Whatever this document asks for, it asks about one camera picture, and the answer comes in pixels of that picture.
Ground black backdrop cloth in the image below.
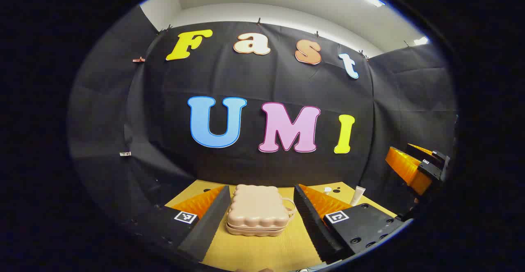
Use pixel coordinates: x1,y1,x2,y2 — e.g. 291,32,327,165
68,5,458,231

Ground beige pink suitcase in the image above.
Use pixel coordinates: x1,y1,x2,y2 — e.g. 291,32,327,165
225,184,297,237

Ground white skin care tube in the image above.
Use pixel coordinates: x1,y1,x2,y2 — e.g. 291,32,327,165
351,185,366,206

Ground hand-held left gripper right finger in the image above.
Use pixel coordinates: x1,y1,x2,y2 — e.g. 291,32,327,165
293,184,407,265

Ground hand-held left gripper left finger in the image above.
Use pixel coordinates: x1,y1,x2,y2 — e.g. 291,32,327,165
132,185,232,263

